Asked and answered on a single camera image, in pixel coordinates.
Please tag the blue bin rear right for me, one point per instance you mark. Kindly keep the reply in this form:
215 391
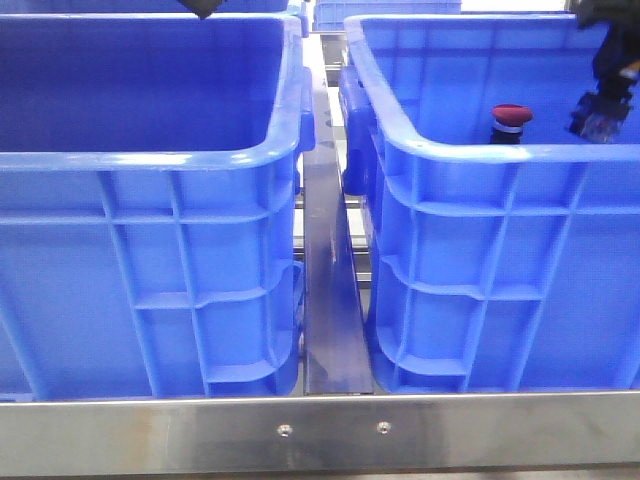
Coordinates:
329 15

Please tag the dark metal divider bar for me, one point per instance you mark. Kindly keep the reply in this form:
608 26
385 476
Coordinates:
336 360

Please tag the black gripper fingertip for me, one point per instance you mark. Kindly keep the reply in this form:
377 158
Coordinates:
201 8

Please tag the blue plastic bin right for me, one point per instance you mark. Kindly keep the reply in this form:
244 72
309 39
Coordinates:
495 267

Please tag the yellow mushroom push button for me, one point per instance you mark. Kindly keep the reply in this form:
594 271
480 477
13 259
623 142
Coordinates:
598 119

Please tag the red mushroom push button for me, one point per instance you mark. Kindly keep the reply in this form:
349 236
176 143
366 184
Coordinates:
508 123

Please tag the blue bin rear left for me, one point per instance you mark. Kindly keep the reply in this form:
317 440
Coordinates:
291 8

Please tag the blue plastic bin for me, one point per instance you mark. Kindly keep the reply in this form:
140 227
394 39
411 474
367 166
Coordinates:
495 267
148 176

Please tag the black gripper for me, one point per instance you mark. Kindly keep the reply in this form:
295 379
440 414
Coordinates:
616 64

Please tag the blue plastic bin left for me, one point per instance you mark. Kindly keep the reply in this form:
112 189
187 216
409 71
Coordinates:
148 176

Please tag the steel front rail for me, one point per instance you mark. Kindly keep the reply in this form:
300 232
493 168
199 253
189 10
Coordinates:
378 433

